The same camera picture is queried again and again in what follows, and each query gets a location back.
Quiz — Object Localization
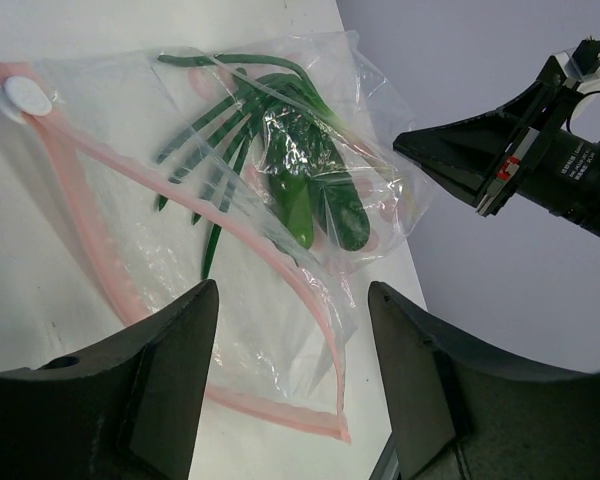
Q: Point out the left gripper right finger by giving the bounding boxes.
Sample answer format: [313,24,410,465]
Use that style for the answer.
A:
[368,281,600,479]

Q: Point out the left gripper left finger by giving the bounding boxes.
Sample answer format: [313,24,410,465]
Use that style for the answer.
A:
[0,280,219,479]

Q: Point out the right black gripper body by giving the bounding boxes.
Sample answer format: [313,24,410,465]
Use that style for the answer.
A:
[472,54,588,218]

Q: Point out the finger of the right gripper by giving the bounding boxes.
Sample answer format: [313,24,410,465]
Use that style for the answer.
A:
[393,112,505,203]

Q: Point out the clear zip top bag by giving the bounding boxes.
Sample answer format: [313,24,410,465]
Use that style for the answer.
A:
[0,32,435,441]

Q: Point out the green toy leaf vegetable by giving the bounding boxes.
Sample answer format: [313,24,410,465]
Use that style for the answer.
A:
[263,108,371,251]

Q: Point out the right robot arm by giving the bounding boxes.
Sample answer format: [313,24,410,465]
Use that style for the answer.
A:
[393,51,600,238]

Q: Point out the green toy scallion strands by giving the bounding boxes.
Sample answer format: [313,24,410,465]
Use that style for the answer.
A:
[154,52,349,281]

